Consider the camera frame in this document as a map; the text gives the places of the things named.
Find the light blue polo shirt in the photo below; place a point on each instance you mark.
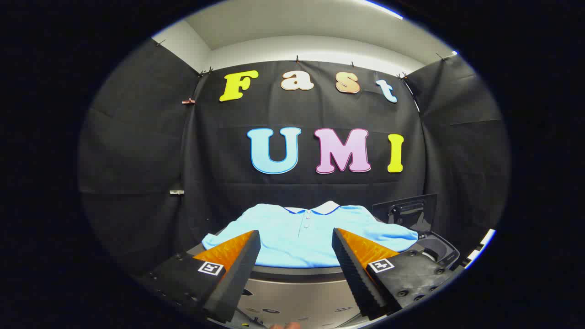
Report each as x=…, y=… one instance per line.
x=297, y=246

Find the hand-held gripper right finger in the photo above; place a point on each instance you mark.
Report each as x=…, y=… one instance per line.
x=354, y=274

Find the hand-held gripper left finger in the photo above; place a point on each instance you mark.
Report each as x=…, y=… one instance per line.
x=237, y=278

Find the transparent washing machine lid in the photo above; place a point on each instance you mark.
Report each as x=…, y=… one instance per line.
x=406, y=212

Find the copper clip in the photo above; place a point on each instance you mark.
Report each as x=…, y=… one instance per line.
x=188, y=101

